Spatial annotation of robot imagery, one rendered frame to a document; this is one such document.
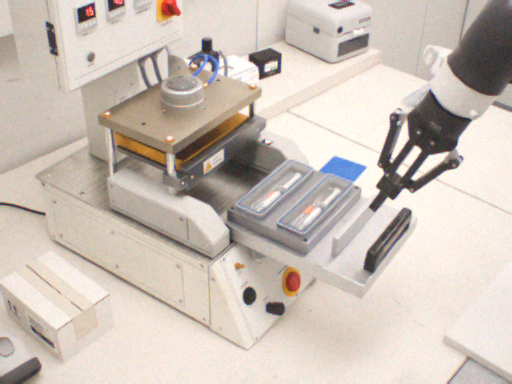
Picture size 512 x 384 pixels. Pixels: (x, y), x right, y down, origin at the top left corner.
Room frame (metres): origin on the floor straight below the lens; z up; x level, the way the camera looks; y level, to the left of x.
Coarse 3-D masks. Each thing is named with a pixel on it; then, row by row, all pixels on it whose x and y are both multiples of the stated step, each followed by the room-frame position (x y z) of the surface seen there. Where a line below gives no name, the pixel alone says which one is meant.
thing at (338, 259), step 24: (360, 216) 0.89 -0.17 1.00; (384, 216) 0.94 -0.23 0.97; (240, 240) 0.88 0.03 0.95; (264, 240) 0.86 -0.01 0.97; (336, 240) 0.82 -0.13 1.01; (360, 240) 0.87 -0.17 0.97; (288, 264) 0.83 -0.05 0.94; (312, 264) 0.80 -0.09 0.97; (336, 264) 0.80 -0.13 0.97; (360, 264) 0.80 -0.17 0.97; (384, 264) 0.82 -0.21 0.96; (360, 288) 0.76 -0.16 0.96
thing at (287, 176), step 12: (288, 168) 1.03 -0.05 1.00; (300, 168) 1.03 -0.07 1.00; (312, 168) 1.03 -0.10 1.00; (264, 180) 0.99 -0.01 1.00; (276, 180) 0.99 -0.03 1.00; (288, 180) 0.99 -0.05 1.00; (252, 192) 0.95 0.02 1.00; (264, 192) 0.95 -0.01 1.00; (276, 192) 0.95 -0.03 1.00; (240, 204) 0.91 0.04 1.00; (252, 204) 0.91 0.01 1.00; (264, 204) 0.92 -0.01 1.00
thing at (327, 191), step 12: (324, 180) 1.00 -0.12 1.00; (336, 180) 1.00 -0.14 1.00; (348, 180) 1.00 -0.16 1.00; (312, 192) 0.96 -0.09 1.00; (324, 192) 0.96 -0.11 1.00; (336, 192) 0.96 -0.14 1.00; (300, 204) 0.92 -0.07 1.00; (312, 204) 0.92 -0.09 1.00; (324, 204) 0.92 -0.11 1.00; (288, 216) 0.88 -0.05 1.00; (300, 216) 0.88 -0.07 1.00; (312, 216) 0.89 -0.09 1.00; (300, 228) 0.85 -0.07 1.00
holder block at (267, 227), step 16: (320, 176) 1.02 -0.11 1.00; (304, 192) 0.97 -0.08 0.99; (352, 192) 0.97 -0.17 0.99; (288, 208) 0.92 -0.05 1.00; (336, 208) 0.92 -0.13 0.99; (240, 224) 0.90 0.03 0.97; (256, 224) 0.88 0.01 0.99; (272, 224) 0.87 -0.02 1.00; (320, 224) 0.88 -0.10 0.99; (288, 240) 0.84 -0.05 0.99; (304, 240) 0.83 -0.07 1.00; (320, 240) 0.86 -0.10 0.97
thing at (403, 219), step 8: (400, 216) 0.89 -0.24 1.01; (408, 216) 0.89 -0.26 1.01; (392, 224) 0.86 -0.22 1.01; (400, 224) 0.87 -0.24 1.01; (408, 224) 0.90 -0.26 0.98; (384, 232) 0.84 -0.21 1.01; (392, 232) 0.84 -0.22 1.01; (400, 232) 0.86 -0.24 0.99; (376, 240) 0.82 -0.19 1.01; (384, 240) 0.82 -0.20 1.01; (392, 240) 0.84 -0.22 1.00; (376, 248) 0.80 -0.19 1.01; (384, 248) 0.81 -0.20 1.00; (368, 256) 0.79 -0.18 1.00; (376, 256) 0.79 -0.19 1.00; (368, 264) 0.79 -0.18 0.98; (376, 264) 0.79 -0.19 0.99
